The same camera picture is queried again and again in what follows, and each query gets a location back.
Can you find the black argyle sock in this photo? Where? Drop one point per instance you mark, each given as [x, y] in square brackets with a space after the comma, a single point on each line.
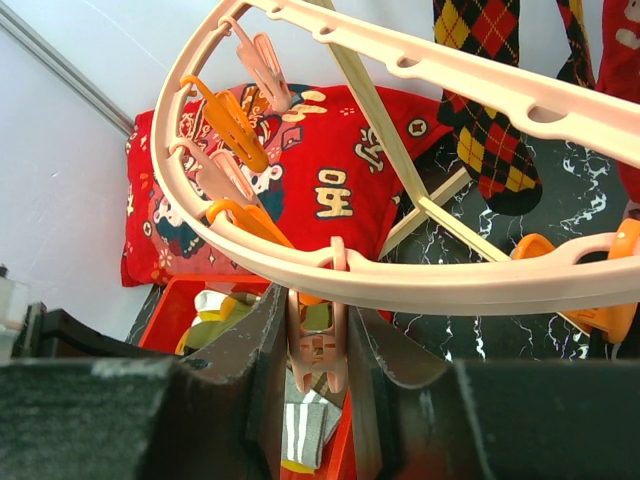
[491, 148]

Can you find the red cartoon print pillow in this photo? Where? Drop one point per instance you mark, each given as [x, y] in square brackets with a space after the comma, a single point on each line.
[327, 176]

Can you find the pink round clip hanger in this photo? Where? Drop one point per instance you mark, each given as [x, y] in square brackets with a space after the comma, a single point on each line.
[536, 104]

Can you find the orange clothes clip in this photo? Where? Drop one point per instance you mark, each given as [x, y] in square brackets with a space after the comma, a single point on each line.
[614, 322]

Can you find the red plastic basket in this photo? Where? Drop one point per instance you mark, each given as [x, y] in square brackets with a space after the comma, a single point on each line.
[173, 314]

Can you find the red patterned sock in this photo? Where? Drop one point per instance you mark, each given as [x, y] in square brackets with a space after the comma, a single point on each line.
[619, 67]

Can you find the olive green sock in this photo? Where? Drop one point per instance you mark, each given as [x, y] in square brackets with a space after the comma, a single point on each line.
[215, 314]

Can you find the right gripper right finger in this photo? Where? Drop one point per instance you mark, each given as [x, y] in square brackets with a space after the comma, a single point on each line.
[416, 416]

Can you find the grey white striped sock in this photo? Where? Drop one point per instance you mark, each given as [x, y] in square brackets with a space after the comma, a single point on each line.
[309, 422]

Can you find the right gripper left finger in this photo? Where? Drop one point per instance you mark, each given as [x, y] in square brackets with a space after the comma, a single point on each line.
[216, 414]

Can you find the pink clothes clip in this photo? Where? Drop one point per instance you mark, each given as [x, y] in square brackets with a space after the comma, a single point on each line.
[317, 341]

